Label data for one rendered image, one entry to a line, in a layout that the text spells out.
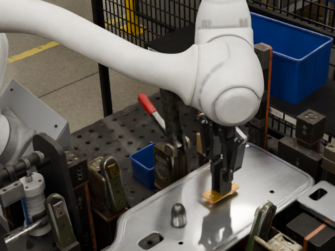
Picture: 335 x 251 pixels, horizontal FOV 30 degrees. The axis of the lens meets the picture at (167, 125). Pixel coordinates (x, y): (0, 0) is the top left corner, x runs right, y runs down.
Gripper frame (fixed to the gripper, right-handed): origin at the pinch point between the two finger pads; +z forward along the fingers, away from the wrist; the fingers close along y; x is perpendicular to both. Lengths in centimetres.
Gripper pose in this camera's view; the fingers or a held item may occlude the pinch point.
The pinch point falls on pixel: (221, 177)
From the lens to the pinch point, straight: 135.6
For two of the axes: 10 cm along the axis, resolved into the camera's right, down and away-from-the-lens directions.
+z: 0.4, 8.3, 5.5
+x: 7.5, -3.9, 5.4
